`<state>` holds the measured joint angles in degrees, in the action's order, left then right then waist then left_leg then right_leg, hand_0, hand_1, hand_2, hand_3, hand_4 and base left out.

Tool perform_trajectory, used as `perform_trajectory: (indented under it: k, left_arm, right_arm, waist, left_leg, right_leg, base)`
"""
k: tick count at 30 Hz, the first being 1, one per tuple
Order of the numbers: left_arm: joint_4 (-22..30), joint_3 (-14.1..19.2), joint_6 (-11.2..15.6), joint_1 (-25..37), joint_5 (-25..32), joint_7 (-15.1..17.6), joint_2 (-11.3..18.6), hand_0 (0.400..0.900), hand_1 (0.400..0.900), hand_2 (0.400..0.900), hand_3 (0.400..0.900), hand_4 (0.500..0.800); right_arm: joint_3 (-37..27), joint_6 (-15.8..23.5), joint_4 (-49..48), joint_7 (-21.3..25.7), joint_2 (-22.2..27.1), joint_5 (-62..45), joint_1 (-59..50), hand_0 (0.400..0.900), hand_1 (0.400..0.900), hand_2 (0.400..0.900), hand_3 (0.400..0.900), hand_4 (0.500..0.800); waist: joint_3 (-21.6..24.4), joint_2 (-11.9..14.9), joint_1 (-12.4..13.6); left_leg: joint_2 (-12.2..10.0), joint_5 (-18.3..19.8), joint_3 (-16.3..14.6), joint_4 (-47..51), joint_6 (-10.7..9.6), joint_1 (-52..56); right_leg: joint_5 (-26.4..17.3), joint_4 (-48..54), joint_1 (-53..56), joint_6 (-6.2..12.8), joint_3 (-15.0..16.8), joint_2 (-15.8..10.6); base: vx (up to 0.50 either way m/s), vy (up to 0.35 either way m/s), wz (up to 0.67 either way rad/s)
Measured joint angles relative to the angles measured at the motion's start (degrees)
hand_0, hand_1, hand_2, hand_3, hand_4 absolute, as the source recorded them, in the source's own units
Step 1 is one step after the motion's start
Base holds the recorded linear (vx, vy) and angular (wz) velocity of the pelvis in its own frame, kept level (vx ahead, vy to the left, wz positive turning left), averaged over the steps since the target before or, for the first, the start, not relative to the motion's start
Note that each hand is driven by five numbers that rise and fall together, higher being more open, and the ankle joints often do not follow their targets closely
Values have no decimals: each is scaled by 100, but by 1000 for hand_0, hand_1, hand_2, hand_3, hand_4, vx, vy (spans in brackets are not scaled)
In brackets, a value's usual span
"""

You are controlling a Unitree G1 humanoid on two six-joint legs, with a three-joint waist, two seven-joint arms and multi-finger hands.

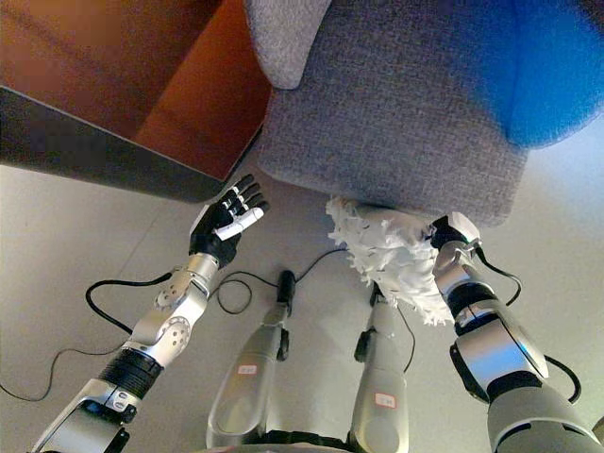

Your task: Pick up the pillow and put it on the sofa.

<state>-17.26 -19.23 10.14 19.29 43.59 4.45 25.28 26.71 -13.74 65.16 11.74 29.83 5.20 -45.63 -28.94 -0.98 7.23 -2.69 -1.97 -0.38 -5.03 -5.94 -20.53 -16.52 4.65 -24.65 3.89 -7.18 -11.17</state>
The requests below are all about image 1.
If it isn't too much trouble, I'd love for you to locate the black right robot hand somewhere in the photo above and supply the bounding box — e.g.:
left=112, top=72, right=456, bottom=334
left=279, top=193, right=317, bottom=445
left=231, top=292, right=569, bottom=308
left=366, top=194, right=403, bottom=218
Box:
left=427, top=211, right=483, bottom=250

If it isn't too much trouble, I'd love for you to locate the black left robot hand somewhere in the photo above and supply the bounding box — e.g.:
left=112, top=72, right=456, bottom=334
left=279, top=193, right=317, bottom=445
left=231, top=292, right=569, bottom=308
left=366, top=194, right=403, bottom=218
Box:
left=189, top=174, right=271, bottom=271

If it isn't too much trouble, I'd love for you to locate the white fringed pillow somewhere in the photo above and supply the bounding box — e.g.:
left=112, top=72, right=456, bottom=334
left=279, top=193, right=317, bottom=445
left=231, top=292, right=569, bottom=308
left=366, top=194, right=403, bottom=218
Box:
left=325, top=195, right=457, bottom=328

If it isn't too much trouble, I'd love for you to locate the grey fabric sofa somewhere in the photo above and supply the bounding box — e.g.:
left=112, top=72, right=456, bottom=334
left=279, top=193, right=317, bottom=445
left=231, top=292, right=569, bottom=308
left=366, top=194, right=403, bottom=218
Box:
left=244, top=0, right=604, bottom=228

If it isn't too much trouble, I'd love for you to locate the silver left robot leg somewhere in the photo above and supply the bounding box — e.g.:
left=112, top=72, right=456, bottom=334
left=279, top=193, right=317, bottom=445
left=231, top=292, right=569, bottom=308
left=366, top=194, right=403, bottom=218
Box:
left=205, top=270, right=296, bottom=450

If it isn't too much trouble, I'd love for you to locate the silver robot leg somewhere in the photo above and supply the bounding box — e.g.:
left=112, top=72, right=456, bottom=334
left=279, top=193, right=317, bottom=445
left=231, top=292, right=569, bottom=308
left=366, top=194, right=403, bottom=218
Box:
left=205, top=270, right=296, bottom=450
left=347, top=281, right=412, bottom=450

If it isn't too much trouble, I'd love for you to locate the orange wooden cabinet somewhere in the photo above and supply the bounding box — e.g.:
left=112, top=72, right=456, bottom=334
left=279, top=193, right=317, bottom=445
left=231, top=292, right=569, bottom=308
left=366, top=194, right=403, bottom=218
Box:
left=0, top=0, right=274, bottom=205

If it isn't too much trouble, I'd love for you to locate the silver right robot leg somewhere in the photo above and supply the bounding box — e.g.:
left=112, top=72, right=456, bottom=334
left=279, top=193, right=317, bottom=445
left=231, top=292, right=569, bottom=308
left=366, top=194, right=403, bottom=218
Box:
left=347, top=281, right=412, bottom=450

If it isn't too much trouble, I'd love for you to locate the blue cushion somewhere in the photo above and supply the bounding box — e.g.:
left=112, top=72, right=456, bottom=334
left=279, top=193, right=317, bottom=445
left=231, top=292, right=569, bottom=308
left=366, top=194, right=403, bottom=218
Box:
left=505, top=0, right=604, bottom=150

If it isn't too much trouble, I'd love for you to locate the thick black right wrist cable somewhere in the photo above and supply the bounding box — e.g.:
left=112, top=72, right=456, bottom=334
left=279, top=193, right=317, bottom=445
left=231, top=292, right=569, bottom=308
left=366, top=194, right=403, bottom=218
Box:
left=475, top=243, right=524, bottom=309

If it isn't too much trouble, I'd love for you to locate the thick black wrist cable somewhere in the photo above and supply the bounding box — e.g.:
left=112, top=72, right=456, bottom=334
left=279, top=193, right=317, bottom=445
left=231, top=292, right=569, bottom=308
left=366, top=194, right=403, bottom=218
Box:
left=475, top=243, right=524, bottom=309
left=85, top=271, right=174, bottom=334

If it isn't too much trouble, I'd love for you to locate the thin black floor cable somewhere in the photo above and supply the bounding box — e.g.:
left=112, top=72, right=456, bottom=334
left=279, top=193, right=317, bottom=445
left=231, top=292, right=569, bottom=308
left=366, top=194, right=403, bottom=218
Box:
left=0, top=248, right=417, bottom=403

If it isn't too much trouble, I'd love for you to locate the thick black left wrist cable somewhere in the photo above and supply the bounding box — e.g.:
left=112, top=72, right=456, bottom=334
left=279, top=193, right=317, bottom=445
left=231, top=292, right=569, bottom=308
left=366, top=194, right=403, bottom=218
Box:
left=85, top=271, right=174, bottom=334

